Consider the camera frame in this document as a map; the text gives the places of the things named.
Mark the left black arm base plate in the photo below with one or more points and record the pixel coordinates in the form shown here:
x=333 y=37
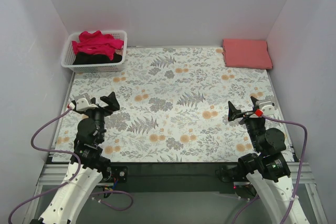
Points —
x=114 y=174

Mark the white plastic laundry basket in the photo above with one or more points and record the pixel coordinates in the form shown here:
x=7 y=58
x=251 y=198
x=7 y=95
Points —
x=68 y=56

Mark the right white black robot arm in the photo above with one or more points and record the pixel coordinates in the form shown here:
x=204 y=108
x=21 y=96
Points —
x=266 y=168

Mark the aluminium frame rail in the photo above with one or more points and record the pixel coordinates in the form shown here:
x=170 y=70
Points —
x=179 y=177

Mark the folded salmon t shirt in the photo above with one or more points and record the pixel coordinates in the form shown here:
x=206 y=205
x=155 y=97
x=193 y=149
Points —
x=245 y=53

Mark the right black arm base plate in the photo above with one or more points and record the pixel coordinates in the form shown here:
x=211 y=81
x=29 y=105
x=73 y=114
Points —
x=231 y=174

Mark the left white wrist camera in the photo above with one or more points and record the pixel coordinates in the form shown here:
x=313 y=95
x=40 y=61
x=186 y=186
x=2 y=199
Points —
x=81 y=103

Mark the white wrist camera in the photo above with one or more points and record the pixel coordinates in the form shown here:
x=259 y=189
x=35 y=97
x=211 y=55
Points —
x=81 y=103
x=264 y=107

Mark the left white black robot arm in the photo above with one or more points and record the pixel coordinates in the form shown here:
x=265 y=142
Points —
x=87 y=166

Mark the floral patterned table mat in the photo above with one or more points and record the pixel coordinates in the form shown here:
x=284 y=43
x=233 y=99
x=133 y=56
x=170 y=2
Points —
x=174 y=105

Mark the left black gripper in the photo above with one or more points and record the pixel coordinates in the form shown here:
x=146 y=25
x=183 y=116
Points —
x=99 y=107

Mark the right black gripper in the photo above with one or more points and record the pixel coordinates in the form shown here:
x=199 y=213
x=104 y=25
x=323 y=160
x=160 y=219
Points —
x=245 y=114

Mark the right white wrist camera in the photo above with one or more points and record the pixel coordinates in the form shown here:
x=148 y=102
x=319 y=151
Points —
x=264 y=107

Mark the magenta t shirt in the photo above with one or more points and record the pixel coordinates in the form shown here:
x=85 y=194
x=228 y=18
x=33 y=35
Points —
x=97 y=43

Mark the black t shirt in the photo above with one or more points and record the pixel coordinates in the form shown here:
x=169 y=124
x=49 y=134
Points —
x=87 y=59

